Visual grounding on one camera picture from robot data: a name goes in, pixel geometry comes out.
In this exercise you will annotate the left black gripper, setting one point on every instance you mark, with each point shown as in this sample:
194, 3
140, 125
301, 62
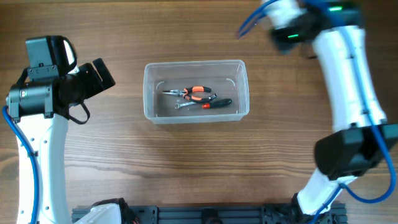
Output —
96, 85

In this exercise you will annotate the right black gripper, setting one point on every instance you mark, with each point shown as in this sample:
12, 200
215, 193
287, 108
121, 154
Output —
282, 46

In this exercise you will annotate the black red screwdriver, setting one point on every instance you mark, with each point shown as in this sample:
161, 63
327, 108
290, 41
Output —
217, 104

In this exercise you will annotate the silver socket wrench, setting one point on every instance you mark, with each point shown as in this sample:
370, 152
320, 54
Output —
181, 105

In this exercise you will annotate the clear plastic container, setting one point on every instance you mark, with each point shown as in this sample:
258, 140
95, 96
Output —
168, 83

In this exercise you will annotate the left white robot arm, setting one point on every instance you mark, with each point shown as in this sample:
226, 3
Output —
38, 113

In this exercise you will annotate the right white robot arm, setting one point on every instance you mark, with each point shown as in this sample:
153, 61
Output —
362, 136

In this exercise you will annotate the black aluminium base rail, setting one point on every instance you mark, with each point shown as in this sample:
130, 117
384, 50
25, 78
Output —
266, 214

